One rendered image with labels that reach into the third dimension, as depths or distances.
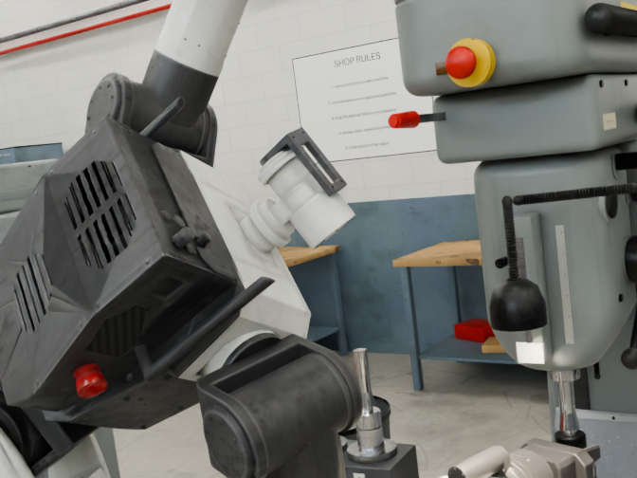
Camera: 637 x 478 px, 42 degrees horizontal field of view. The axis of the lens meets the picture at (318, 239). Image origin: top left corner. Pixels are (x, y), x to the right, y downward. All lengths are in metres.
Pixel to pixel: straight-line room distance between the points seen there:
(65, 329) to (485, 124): 0.63
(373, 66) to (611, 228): 5.15
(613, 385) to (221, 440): 1.04
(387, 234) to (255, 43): 1.92
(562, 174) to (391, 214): 5.14
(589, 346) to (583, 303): 0.06
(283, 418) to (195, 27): 0.51
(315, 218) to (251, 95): 6.06
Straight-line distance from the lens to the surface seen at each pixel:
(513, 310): 1.08
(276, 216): 0.98
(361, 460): 1.51
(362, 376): 1.49
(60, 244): 0.91
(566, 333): 1.24
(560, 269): 1.22
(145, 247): 0.82
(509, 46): 1.08
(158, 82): 1.09
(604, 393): 1.76
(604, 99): 1.18
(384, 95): 6.27
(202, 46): 1.08
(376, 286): 6.49
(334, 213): 0.95
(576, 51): 1.08
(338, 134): 6.50
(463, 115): 1.21
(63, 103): 8.71
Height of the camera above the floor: 1.68
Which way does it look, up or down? 6 degrees down
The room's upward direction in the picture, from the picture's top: 7 degrees counter-clockwise
